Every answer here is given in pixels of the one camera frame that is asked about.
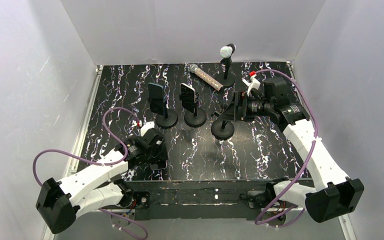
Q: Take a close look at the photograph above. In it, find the black phone stand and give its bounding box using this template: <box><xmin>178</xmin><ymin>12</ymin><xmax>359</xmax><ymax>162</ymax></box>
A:
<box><xmin>211</xmin><ymin>119</ymin><xmax>235</xmax><ymax>141</ymax></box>
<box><xmin>155</xmin><ymin>107</ymin><xmax>178</xmax><ymax>129</ymax></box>
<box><xmin>184</xmin><ymin>100</ymin><xmax>207</xmax><ymax>128</ymax></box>

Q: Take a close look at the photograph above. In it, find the black phone stand front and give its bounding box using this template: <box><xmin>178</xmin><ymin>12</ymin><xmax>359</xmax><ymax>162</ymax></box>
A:
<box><xmin>155</xmin><ymin>107</ymin><xmax>178</xmax><ymax>129</ymax></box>

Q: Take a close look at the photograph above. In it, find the black smartphone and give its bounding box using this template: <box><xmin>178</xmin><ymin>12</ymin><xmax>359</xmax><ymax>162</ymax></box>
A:
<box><xmin>150</xmin><ymin>160</ymin><xmax>168</xmax><ymax>171</ymax></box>
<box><xmin>179</xmin><ymin>83</ymin><xmax>197</xmax><ymax>113</ymax></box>

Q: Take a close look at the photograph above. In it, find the blue smartphone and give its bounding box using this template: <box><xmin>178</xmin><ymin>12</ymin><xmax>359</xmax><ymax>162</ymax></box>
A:
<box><xmin>147</xmin><ymin>82</ymin><xmax>166</xmax><ymax>116</ymax></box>

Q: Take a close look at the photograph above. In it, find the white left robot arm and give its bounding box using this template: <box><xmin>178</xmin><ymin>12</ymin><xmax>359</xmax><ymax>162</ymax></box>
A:
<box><xmin>35</xmin><ymin>127</ymin><xmax>168</xmax><ymax>234</ymax></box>

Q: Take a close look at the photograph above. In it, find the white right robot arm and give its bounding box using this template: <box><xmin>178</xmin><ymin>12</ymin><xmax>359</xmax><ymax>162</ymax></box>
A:
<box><xmin>211</xmin><ymin>77</ymin><xmax>365</xmax><ymax>223</ymax></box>

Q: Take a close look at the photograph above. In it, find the black microphone stand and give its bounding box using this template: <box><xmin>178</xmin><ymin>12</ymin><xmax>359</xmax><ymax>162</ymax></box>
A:
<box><xmin>216</xmin><ymin>43</ymin><xmax>236</xmax><ymax>88</ymax></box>

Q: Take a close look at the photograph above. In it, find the glitter handheld microphone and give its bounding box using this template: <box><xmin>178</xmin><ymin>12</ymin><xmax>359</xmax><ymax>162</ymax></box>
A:
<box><xmin>188</xmin><ymin>64</ymin><xmax>224</xmax><ymax>91</ymax></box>

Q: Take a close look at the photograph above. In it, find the white microphone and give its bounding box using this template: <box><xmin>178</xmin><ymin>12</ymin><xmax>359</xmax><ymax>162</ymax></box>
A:
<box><xmin>219</xmin><ymin>45</ymin><xmax>234</xmax><ymax>59</ymax></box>

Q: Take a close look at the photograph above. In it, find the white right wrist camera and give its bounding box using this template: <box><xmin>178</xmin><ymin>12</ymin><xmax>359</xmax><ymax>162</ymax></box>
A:
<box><xmin>242</xmin><ymin>71</ymin><xmax>261</xmax><ymax>97</ymax></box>

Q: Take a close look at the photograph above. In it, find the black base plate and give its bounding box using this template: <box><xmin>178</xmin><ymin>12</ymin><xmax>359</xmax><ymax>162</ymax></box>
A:
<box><xmin>100</xmin><ymin>179</ymin><xmax>312</xmax><ymax>222</ymax></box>

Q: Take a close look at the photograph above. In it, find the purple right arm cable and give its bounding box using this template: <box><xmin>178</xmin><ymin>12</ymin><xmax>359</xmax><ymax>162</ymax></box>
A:
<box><xmin>254</xmin><ymin>68</ymin><xmax>319</xmax><ymax>229</ymax></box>

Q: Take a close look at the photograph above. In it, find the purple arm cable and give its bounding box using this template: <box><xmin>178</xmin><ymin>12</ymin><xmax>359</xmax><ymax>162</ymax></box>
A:
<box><xmin>254</xmin><ymin>68</ymin><xmax>319</xmax><ymax>229</ymax></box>
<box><xmin>32</xmin><ymin>106</ymin><xmax>149</xmax><ymax>240</ymax></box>

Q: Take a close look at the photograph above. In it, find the aluminium rail frame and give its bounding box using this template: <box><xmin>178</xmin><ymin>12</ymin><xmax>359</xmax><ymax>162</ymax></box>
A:
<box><xmin>35</xmin><ymin>71</ymin><xmax>365</xmax><ymax>234</ymax></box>

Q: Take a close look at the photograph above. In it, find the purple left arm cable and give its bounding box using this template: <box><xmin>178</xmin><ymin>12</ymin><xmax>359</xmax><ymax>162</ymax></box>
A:
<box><xmin>32</xmin><ymin>106</ymin><xmax>149</xmax><ymax>240</ymax></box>

